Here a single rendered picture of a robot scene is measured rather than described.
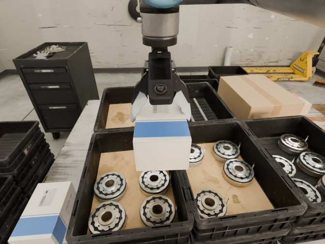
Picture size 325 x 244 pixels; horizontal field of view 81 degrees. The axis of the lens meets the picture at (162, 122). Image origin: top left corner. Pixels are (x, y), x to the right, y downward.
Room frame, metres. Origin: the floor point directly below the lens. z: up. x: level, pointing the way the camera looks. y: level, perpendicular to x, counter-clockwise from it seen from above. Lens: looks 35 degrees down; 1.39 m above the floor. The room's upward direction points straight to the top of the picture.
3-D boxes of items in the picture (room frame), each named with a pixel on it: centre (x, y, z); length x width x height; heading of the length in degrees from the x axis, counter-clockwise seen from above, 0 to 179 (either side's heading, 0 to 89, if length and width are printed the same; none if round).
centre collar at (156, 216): (0.30, 0.01, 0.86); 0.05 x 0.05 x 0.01
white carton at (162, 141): (0.39, 0.00, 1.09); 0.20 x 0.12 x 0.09; 2
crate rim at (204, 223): (0.44, -0.20, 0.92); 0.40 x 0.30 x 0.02; 8
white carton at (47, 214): (0.35, 0.40, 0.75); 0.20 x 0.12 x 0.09; 5
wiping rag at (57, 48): (2.00, 1.08, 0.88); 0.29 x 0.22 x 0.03; 2
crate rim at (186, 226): (0.40, 0.10, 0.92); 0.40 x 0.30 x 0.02; 8
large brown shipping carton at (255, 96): (1.04, -0.56, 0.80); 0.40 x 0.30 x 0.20; 9
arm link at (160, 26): (0.42, 0.01, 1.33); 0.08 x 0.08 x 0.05
